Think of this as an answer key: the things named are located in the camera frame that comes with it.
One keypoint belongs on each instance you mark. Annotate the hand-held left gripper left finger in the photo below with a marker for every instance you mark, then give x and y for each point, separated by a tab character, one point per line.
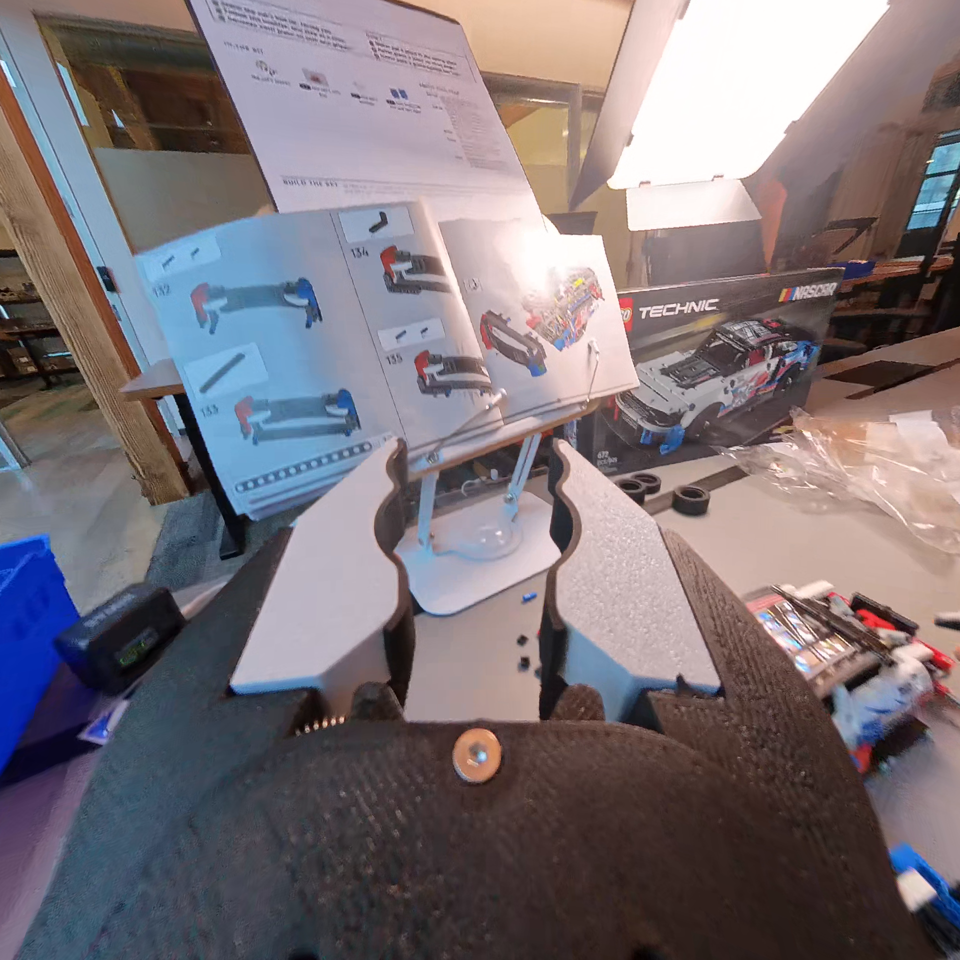
322	600

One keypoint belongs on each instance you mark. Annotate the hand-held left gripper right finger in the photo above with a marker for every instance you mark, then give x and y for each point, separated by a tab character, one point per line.
637	600

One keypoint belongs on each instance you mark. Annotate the red white blue lego car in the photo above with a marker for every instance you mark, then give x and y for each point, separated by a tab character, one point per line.
840	652

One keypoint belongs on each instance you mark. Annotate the black lego set box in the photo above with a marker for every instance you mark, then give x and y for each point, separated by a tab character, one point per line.
675	360

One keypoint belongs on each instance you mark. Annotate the lego instruction booklet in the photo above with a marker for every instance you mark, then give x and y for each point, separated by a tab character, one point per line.
300	337

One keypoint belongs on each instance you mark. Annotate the black power bank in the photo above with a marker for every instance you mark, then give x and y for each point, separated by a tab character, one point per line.
120	637

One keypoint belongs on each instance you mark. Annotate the shiny sticker sheet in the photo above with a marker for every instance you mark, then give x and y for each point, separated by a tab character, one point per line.
105	724

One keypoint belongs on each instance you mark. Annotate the crumpled clear plastic wrap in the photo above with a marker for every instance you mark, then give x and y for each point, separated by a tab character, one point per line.
862	465

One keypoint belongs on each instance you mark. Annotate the wooden office desk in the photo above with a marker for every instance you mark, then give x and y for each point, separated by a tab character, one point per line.
154	382

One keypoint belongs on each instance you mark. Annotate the blue storage bin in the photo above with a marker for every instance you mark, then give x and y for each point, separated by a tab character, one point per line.
30	637

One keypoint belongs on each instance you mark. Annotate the grey work table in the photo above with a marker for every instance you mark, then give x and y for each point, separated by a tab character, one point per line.
922	352

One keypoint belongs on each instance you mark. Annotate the door access reader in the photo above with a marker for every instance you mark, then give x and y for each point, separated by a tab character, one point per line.
109	280

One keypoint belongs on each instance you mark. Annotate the small studio light panel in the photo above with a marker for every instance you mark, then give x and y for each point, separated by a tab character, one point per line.
690	204

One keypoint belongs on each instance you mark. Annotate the shelving rack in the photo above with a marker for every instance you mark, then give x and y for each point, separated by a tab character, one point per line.
30	322

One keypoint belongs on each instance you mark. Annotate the dark framed window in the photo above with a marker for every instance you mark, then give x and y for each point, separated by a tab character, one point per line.
934	180

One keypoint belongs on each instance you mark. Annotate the large studio light panel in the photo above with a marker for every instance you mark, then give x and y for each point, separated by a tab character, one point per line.
712	90

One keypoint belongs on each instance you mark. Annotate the wooden post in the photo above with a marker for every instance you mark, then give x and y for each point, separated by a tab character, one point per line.
82	337

